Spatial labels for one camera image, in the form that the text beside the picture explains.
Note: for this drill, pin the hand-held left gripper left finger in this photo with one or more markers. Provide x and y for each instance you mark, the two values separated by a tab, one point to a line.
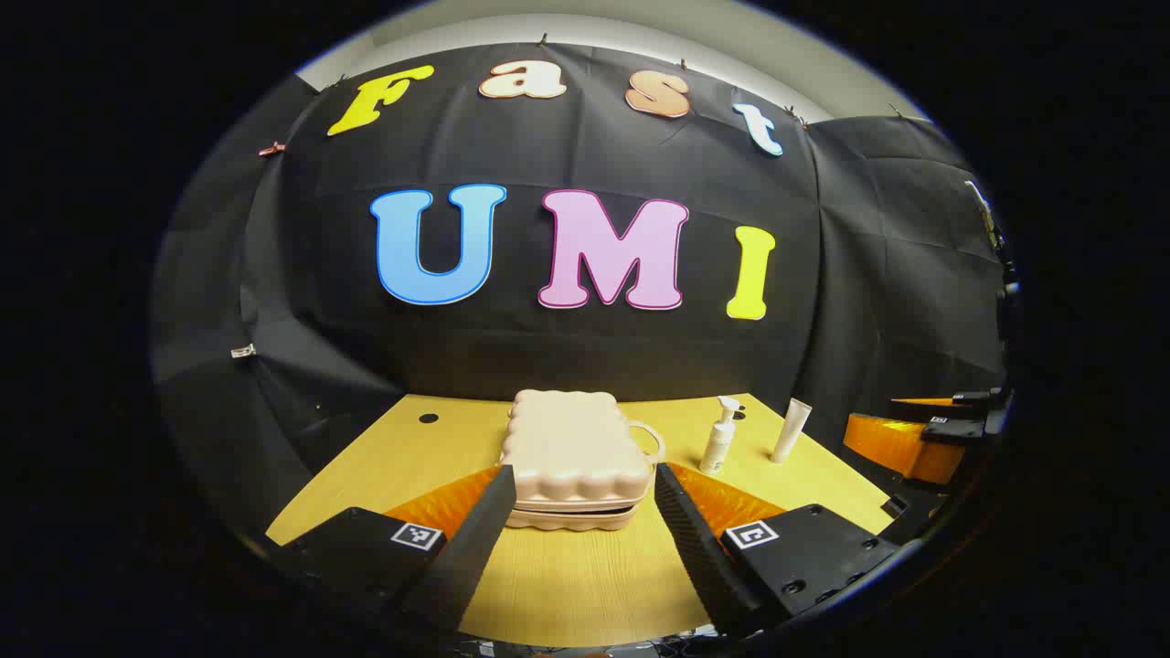
475	539

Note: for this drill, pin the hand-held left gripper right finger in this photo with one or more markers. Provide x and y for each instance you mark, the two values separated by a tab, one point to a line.
695	548

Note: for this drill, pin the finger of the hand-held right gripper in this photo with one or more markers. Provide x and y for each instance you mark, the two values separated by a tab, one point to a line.
900	448
978	398

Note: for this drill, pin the white pump bottle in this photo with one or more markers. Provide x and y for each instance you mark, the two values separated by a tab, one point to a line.
717	448

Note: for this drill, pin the white cosmetic tube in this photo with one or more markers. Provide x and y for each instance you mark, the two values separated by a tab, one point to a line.
791	429

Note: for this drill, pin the pink suitcase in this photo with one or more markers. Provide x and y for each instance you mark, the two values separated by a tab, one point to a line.
567	448

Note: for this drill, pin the silver cloth clip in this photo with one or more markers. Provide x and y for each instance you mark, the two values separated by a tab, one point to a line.
242	351

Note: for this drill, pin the copper cloth clip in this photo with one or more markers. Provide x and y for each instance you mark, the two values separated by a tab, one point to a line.
271	148

